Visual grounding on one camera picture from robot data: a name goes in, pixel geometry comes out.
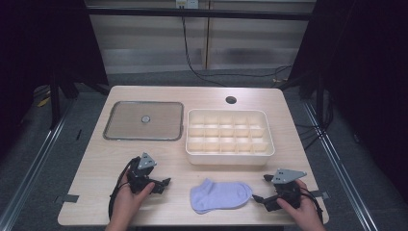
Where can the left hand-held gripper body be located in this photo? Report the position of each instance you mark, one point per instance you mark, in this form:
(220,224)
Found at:
(138,179)

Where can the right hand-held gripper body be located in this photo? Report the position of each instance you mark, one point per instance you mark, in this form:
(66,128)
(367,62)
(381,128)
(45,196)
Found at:
(287,192)

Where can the light purple sock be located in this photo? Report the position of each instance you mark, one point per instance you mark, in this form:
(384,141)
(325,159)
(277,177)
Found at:
(218,195)

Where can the white divided storage box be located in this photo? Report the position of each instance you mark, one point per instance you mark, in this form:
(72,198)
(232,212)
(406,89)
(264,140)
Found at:
(229,159)

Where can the person's right hand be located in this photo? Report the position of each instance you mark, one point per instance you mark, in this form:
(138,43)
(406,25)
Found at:
(304,211)

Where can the person's left hand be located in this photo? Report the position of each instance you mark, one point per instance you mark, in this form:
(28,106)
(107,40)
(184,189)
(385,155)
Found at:
(126,205)

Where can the grey tape strip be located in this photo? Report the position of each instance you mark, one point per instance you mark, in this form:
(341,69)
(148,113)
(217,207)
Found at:
(67,199)
(319,194)

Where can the clear square lid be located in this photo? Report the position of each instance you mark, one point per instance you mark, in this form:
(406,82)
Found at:
(128,123)

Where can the black stand leg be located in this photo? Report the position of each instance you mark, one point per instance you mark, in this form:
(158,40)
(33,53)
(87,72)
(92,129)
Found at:
(55,102)

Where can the yellow object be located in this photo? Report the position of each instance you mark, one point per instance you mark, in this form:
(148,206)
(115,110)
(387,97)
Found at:
(43,102)

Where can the dark curtain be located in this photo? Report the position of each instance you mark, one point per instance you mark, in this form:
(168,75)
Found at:
(38,48)
(369,80)

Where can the black horizontal bar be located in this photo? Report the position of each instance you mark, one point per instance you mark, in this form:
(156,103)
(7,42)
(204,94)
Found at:
(192,13)

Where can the metal floor rail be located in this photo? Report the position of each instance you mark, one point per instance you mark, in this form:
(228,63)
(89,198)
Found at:
(336,163)
(29,173)

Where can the white wall socket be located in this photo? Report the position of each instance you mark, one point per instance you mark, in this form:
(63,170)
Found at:
(187,4)

